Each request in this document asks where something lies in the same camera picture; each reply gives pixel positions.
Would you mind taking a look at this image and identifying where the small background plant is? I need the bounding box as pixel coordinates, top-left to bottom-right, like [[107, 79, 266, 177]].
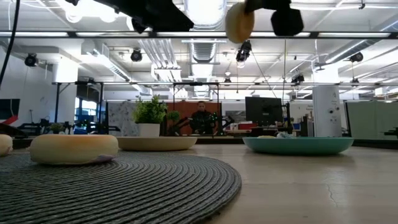
[[49, 123, 65, 135], [167, 110, 182, 123]]

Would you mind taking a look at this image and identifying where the black background station frame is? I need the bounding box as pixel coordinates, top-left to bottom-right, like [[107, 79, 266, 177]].
[[51, 81, 221, 137]]

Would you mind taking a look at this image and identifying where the person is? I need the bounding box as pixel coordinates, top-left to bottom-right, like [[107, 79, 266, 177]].
[[188, 100, 216, 136]]

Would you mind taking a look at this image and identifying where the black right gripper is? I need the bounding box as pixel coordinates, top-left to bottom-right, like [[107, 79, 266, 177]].
[[244, 0, 305, 37]]

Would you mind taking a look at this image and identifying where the teal round plate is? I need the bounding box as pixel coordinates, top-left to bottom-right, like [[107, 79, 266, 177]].
[[242, 136, 355, 156]]

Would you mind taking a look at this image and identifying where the black monitor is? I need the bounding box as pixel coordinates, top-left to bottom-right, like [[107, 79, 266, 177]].
[[244, 96, 284, 127]]

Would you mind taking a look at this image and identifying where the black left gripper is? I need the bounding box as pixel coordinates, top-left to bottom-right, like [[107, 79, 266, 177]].
[[93, 0, 195, 35]]

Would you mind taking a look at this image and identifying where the black hanging cable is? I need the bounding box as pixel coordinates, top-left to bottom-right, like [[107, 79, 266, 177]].
[[0, 0, 21, 88]]

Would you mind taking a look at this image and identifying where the green plant in white pot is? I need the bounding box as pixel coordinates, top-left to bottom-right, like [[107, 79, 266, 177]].
[[131, 94, 168, 138]]

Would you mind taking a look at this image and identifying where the dark wall screen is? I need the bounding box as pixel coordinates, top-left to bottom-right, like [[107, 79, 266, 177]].
[[0, 98, 21, 126]]

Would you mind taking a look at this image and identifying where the brown partition wall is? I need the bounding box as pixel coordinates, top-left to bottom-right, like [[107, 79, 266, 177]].
[[166, 101, 223, 136]]

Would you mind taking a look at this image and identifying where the grey round woven placemat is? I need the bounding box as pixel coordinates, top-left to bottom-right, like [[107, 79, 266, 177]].
[[0, 151, 243, 224]]

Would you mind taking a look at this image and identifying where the pale green partition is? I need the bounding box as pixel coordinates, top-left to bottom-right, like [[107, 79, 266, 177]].
[[345, 100, 398, 140]]

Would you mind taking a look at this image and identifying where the cream round plate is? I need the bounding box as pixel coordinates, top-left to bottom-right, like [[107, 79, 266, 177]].
[[116, 136, 198, 152]]

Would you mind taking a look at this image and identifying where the red box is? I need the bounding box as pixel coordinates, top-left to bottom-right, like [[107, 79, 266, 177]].
[[238, 122, 259, 131]]

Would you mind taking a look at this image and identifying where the large toy donut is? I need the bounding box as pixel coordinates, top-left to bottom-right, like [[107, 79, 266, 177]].
[[29, 134, 119, 166], [224, 1, 256, 44], [0, 134, 14, 157]]

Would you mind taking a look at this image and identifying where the grey patterned panel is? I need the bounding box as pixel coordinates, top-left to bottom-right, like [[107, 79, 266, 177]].
[[107, 101, 139, 138]]

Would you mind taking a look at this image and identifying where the white cylindrical column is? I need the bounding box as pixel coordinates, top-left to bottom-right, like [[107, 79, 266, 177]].
[[312, 85, 343, 138]]

